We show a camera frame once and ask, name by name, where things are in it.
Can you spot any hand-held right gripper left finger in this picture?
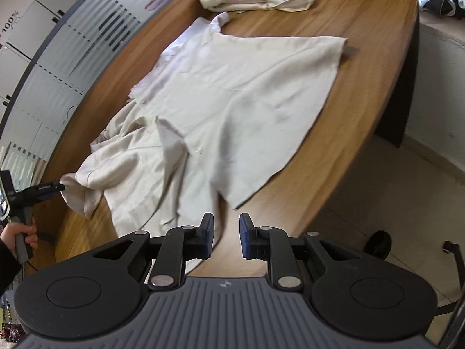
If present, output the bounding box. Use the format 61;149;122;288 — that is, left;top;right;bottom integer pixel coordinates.
91;213;216;291

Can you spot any cream satin button shirt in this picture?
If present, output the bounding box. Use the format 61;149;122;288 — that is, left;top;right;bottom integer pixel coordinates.
60;12;348;275

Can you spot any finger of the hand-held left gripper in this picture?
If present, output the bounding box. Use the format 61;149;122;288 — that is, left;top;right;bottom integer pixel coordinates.
21;183;67;201

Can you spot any person's left forearm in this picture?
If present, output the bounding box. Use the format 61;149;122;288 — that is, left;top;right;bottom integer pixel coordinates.
0;242;23;293

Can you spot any black office chair base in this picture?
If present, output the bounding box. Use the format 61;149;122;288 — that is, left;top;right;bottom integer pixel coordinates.
364;230;465;313

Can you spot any dark desk side panel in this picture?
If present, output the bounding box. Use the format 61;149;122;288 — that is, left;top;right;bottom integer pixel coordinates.
374;16;421;149

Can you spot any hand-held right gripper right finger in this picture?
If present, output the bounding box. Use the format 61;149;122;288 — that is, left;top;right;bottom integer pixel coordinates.
239;212;364;291

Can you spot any person's left hand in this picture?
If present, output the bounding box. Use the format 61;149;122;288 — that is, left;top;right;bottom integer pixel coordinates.
0;221;39;262

